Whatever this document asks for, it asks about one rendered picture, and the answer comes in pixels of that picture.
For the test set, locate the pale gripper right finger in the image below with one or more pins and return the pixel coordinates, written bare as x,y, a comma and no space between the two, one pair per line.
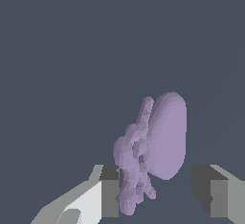
220,196

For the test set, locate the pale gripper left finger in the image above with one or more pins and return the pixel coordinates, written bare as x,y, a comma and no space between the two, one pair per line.
92,199

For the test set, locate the lumpy purple figurine with disc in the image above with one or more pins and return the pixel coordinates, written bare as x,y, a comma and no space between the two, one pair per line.
166,138

